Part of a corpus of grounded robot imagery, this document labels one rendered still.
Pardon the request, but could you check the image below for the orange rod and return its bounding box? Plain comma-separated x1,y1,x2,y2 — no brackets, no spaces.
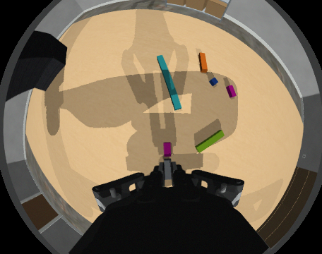
198,53,208,73

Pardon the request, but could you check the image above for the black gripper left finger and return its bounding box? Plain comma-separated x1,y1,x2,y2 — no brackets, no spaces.
92,162,165,212

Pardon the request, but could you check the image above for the turquoise rod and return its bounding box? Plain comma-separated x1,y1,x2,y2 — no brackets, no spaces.
157,55,182,111

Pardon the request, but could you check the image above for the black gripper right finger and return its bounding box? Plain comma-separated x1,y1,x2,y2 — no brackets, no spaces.
171,162,244,207

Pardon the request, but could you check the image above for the lime green rod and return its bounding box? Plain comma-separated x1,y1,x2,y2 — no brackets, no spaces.
195,130,224,153

